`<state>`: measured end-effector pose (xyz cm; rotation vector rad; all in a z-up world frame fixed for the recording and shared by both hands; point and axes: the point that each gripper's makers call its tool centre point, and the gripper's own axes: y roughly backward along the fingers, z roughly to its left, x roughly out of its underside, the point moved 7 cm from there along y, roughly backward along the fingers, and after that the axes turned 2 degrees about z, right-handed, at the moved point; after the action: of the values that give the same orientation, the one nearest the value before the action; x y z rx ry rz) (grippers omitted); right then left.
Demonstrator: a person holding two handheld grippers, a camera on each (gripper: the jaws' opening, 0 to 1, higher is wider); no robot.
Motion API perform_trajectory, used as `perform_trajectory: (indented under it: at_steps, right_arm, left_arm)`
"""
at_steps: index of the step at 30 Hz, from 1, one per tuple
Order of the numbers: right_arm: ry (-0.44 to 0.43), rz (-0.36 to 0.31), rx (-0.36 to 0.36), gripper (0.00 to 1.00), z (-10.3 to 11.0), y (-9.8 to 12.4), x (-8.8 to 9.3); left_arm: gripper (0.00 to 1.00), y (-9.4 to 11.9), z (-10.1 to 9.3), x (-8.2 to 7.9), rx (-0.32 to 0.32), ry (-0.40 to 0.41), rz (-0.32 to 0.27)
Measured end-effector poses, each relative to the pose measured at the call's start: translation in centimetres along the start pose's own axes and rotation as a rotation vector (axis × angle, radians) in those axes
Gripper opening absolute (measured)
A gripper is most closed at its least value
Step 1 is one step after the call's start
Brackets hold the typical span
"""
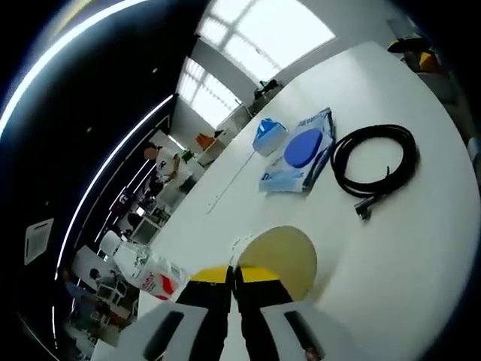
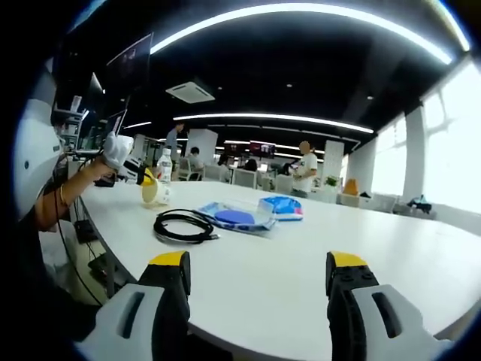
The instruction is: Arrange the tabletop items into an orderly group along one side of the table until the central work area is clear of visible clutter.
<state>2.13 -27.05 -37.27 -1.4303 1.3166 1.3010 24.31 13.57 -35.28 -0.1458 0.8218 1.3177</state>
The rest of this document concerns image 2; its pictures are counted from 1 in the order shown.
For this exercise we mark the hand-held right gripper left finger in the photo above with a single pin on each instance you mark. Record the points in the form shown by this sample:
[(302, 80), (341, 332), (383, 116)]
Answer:
[(165, 308)]

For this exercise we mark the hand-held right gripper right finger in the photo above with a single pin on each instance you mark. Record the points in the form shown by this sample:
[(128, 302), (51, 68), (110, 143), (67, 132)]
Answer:
[(345, 312)]

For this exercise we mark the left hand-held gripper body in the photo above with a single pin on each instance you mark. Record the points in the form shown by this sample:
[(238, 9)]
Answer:
[(118, 148)]

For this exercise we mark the white paper cup item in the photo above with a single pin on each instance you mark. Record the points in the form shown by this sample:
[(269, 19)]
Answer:
[(156, 193)]

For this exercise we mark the clear plastic bottle item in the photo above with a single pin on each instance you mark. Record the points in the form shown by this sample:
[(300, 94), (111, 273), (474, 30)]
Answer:
[(164, 167)]

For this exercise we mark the clear pouch with blue disc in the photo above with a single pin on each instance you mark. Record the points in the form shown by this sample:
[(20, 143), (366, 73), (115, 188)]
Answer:
[(233, 217)]

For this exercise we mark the blue tissue pack item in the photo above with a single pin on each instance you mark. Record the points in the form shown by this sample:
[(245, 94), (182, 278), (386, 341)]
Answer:
[(282, 207)]

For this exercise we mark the person's left hand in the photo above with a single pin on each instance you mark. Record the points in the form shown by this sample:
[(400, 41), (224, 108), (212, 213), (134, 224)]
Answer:
[(99, 171)]

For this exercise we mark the open silver laptop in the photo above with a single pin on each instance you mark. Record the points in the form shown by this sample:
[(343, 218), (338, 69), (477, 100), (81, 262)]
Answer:
[(117, 122)]

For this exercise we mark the black power adapter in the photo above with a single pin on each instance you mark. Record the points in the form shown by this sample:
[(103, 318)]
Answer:
[(85, 230), (100, 265)]

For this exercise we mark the white worn device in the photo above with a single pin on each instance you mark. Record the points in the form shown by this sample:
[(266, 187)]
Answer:
[(35, 150)]

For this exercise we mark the ceiling-hung dark monitor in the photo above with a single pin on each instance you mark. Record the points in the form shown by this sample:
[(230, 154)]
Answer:
[(129, 64)]

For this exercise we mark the white table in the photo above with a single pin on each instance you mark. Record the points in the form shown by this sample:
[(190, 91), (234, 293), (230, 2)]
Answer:
[(263, 286)]

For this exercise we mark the ceiling air vent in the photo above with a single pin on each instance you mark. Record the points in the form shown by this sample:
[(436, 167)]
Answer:
[(189, 92)]

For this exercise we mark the row of white office chairs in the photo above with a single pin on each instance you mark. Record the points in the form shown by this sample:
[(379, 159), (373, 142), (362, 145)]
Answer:
[(240, 176)]

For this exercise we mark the person's dark clothing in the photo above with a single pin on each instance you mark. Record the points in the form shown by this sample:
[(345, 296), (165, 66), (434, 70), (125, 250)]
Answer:
[(49, 286)]

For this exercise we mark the orange box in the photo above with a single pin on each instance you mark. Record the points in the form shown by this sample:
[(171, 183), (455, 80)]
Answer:
[(351, 187)]

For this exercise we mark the dark bag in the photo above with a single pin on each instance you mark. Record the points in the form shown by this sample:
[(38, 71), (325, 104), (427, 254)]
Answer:
[(420, 205)]

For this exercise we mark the green potted plant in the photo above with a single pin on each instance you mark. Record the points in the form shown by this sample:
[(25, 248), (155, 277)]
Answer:
[(331, 181)]

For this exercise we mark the long ceiling light strip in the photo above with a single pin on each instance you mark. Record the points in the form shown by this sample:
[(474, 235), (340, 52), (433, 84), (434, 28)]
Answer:
[(270, 117), (300, 15)]

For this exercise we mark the wall screen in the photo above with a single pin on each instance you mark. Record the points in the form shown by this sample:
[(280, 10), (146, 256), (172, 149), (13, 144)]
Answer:
[(263, 148)]

